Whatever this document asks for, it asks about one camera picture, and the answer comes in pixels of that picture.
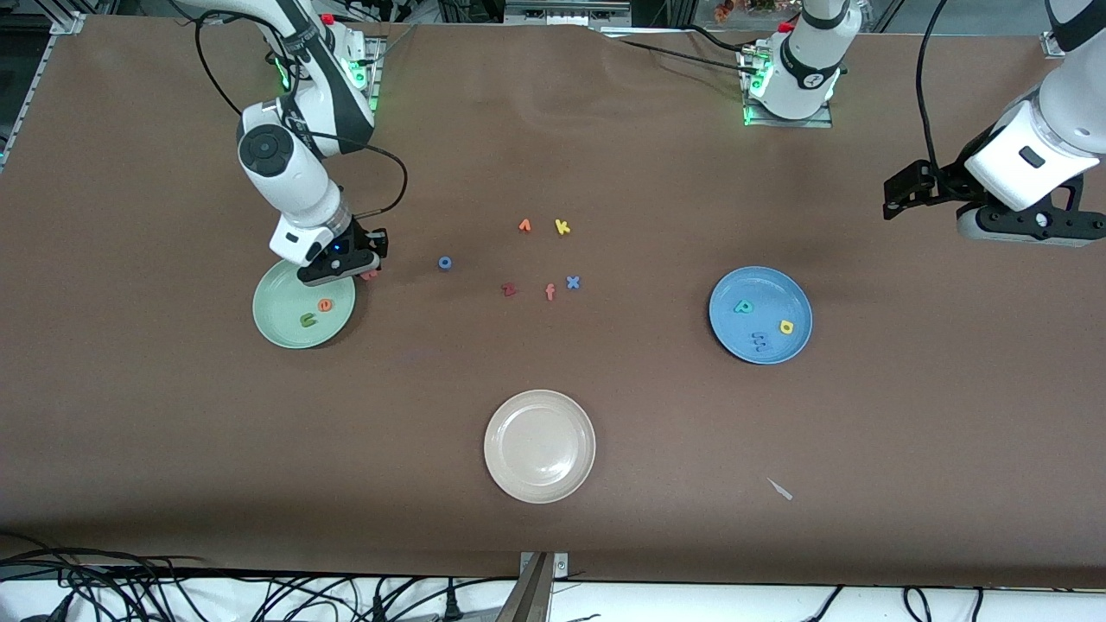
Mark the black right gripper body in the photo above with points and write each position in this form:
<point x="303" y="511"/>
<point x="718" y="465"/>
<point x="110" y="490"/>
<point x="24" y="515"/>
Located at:
<point x="359" y="244"/>

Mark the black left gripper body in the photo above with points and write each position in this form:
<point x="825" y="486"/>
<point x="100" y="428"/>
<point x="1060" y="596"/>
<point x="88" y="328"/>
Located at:
<point x="943" y="181"/>

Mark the blue foam letter m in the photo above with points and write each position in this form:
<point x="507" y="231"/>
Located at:
<point x="759" y="341"/>

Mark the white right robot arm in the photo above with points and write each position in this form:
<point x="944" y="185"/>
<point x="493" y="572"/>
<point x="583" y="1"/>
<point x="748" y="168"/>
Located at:
<point x="294" y="181"/>

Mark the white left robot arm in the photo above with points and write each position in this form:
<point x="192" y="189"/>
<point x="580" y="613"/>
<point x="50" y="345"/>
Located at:
<point x="804" y="69"/>

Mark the green plate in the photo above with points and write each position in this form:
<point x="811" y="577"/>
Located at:
<point x="285" y="326"/>

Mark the blue plate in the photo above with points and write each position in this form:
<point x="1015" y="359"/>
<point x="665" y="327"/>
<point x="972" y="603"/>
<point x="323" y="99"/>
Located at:
<point x="760" y="294"/>

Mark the brown table cover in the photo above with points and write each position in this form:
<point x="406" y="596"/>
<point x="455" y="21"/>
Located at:
<point x="553" y="371"/>

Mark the beige plate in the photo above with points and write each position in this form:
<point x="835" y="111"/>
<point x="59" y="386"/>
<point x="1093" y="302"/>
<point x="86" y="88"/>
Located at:
<point x="539" y="446"/>

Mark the grey background equipment box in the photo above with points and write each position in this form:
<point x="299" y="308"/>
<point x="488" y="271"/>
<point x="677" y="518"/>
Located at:
<point x="562" y="13"/>

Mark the small white paper scrap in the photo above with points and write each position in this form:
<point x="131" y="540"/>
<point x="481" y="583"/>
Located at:
<point x="780" y="489"/>

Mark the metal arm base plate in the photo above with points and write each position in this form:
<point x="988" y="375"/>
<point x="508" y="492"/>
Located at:
<point x="377" y="52"/>
<point x="812" y="122"/>

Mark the aluminium frame profile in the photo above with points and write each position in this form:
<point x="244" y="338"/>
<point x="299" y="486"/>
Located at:
<point x="1052" y="45"/>
<point x="34" y="91"/>

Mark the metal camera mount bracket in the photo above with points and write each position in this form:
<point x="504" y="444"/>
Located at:
<point x="531" y="596"/>

